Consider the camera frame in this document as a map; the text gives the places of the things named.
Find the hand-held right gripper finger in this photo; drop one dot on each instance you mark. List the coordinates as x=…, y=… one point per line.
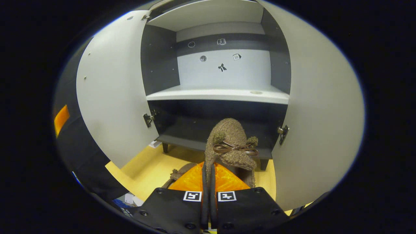
x=205, y=201
x=213, y=201

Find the brown fluffy shoe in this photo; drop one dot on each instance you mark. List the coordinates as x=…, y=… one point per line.
x=180, y=174
x=229, y=133

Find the grey cabinet door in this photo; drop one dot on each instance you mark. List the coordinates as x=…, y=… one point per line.
x=321, y=113
x=110, y=91

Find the grey shoe cabinet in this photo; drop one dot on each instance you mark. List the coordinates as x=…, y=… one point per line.
x=159, y=58

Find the metal door hinge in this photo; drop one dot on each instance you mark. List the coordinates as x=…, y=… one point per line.
x=283, y=134
x=148, y=119
x=145, y=17

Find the white cabinet shelf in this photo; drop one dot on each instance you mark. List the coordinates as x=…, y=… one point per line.
x=211, y=94
x=208, y=14

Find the small white object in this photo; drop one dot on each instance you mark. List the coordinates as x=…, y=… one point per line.
x=155, y=144

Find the white paper sheet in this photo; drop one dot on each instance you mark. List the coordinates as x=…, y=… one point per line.
x=129, y=198

